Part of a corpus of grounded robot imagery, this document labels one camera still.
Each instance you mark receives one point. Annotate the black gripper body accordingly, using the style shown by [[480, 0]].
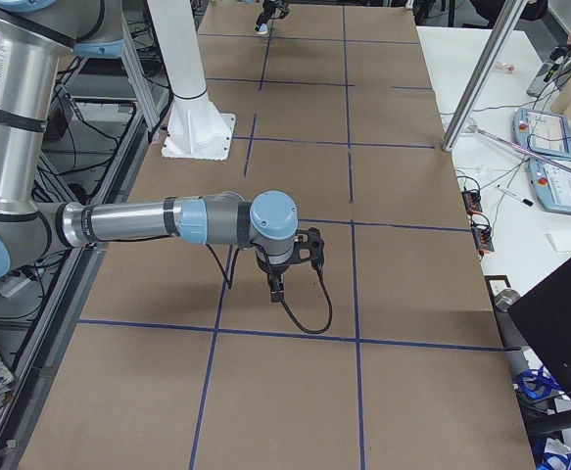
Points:
[[273, 269]]

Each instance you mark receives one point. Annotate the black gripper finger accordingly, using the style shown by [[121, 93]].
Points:
[[276, 286]]

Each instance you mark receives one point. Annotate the blue cream call bell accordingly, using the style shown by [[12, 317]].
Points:
[[261, 29]]

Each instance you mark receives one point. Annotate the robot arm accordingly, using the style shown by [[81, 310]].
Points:
[[279, 9]]

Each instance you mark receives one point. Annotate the black marker pen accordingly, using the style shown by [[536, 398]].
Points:
[[507, 192]]

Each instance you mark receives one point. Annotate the black monitor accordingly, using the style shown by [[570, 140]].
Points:
[[543, 317]]

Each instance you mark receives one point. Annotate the teach pendant upper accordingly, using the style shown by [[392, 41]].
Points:
[[542, 132]]

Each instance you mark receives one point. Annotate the teach pendant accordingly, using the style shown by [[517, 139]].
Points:
[[552, 186], [542, 132]]

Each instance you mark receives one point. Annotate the teach pendant lower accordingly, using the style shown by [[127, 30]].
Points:
[[552, 186]]

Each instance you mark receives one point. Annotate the aluminium frame post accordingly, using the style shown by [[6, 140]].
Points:
[[508, 18]]

